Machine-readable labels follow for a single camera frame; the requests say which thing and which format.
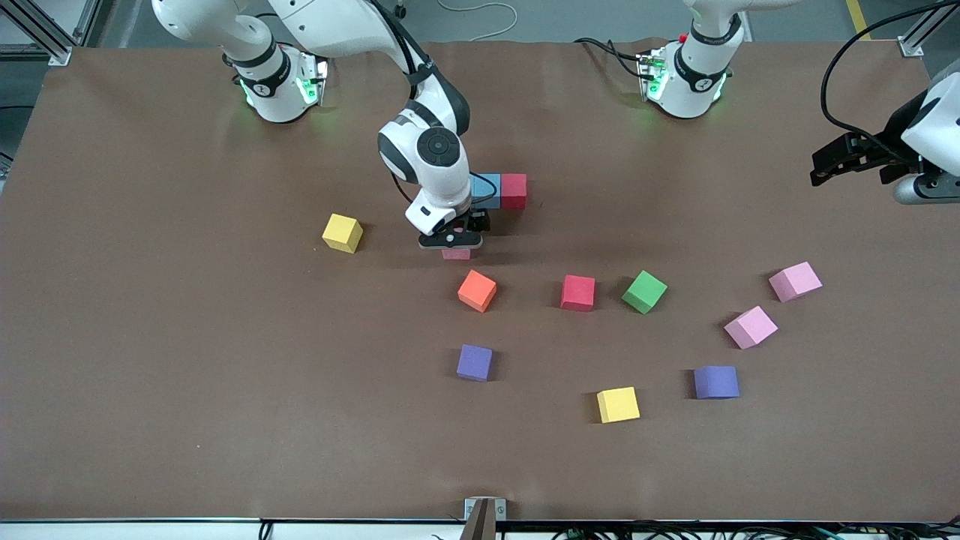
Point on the aluminium frame profile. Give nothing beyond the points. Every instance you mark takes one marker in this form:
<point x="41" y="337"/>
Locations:
<point x="919" y="37"/>
<point x="45" y="45"/>
<point x="88" y="19"/>

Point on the orange foam cube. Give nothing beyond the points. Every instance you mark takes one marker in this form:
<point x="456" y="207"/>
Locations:
<point x="477" y="291"/>

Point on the purple foam cube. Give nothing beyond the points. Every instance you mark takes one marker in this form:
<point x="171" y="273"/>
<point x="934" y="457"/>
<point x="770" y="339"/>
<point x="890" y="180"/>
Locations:
<point x="474" y="363"/>
<point x="716" y="382"/>

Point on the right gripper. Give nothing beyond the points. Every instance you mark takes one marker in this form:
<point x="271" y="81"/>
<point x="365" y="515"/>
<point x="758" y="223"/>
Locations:
<point x="477" y="222"/>

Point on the grey metal bracket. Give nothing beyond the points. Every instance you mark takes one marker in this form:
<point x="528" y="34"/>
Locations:
<point x="471" y="508"/>

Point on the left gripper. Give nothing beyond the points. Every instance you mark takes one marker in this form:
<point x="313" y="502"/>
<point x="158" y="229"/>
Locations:
<point x="889" y="140"/>

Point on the red foam cube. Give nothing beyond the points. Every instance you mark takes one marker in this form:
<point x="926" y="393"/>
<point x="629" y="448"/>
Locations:
<point x="577" y="293"/>
<point x="514" y="190"/>

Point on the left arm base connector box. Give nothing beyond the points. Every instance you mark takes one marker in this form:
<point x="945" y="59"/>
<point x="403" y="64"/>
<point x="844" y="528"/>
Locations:
<point x="651" y="75"/>

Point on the pink foam cube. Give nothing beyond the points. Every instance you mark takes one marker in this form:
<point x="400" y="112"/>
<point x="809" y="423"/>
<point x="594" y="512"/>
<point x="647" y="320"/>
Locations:
<point x="795" y="282"/>
<point x="455" y="255"/>
<point x="750" y="328"/>

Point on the green foam cube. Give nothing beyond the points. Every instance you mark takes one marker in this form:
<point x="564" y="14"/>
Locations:
<point x="643" y="292"/>

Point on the yellow foam cube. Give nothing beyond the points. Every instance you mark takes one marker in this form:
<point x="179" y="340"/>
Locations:
<point x="343" y="233"/>
<point x="618" y="405"/>

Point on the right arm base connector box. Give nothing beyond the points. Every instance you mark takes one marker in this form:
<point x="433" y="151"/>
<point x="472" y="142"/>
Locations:
<point x="315" y="75"/>

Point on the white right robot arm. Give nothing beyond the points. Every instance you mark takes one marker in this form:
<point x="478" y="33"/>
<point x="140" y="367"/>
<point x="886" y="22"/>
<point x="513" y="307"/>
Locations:
<point x="442" y="180"/>

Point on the yellow floor tape strip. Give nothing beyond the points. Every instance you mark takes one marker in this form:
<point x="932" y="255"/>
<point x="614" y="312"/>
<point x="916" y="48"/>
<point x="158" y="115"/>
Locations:
<point x="859" y="21"/>

